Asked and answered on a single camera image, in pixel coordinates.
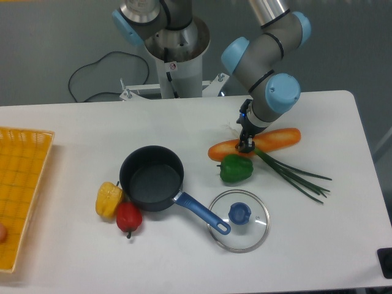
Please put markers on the red bell pepper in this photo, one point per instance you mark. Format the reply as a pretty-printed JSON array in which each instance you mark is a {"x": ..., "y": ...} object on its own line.
[{"x": 128, "y": 218}]

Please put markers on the orange baguette bread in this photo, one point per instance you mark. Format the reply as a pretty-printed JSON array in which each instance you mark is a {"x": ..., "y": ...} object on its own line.
[{"x": 268, "y": 141}]

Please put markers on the green bell pepper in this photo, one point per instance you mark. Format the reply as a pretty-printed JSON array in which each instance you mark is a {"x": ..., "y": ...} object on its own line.
[{"x": 235, "y": 168}]

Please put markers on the yellow bell pepper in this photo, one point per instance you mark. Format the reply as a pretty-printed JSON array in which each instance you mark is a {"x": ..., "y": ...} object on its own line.
[{"x": 109, "y": 196}]

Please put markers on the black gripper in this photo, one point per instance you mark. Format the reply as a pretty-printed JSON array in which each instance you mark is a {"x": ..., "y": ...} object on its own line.
[{"x": 246, "y": 144}]

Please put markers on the black saucepan blue handle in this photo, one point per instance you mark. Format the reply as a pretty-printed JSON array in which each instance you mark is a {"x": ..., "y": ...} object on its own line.
[{"x": 152, "y": 178}]

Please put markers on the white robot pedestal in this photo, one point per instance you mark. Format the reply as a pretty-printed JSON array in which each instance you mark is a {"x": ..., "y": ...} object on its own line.
[{"x": 179, "y": 62}]

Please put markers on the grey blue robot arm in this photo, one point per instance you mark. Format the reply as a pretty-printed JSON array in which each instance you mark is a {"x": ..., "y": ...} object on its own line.
[{"x": 250, "y": 62}]

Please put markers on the yellow woven basket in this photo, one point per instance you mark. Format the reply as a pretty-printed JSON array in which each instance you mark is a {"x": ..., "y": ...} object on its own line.
[{"x": 24, "y": 154}]

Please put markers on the black box table corner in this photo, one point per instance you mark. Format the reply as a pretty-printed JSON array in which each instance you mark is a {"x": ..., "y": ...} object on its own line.
[{"x": 385, "y": 260}]

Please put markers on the green onion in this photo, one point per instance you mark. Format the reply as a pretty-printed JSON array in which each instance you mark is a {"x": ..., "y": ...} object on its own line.
[{"x": 294, "y": 175}]

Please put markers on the glass lid blue knob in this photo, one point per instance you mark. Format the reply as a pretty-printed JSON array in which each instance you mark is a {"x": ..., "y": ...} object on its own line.
[{"x": 247, "y": 216}]

